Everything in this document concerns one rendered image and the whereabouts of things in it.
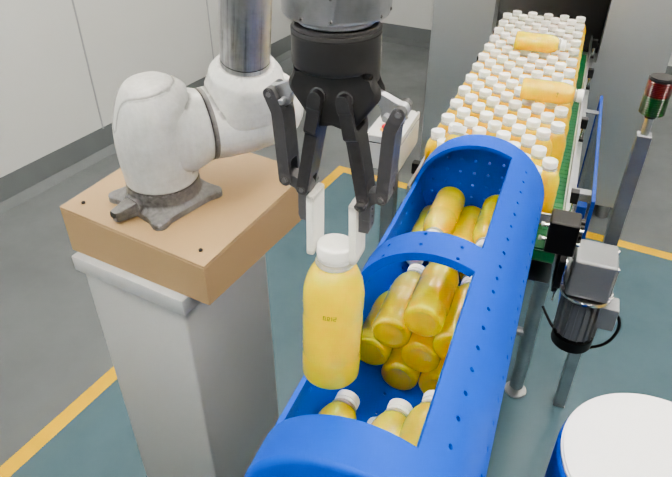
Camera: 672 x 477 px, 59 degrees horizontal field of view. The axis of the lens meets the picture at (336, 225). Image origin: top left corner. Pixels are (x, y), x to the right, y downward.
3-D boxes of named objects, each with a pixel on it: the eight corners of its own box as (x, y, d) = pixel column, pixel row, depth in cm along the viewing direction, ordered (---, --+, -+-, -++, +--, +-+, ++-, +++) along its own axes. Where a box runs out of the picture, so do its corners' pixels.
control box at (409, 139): (363, 166, 167) (364, 132, 161) (385, 137, 182) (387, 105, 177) (398, 173, 164) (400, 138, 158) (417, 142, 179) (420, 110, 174)
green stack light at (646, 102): (638, 115, 157) (643, 98, 154) (637, 106, 161) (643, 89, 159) (665, 119, 155) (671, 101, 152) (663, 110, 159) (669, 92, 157)
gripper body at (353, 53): (268, 24, 47) (274, 132, 52) (371, 36, 44) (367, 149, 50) (307, 1, 53) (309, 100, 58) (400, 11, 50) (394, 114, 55)
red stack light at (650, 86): (643, 97, 154) (648, 83, 151) (643, 88, 159) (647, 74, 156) (671, 101, 152) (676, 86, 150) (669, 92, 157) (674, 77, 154)
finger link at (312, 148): (323, 95, 50) (308, 90, 51) (302, 200, 57) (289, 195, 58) (340, 80, 53) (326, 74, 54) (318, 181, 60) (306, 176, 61)
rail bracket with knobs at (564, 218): (534, 254, 150) (542, 220, 145) (537, 238, 156) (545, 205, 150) (575, 263, 147) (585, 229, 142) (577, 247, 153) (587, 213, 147)
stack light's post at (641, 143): (552, 405, 223) (636, 135, 160) (553, 397, 226) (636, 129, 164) (564, 408, 221) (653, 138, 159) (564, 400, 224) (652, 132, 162)
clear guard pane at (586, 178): (555, 332, 190) (591, 203, 162) (571, 207, 250) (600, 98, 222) (556, 333, 189) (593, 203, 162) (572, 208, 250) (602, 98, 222)
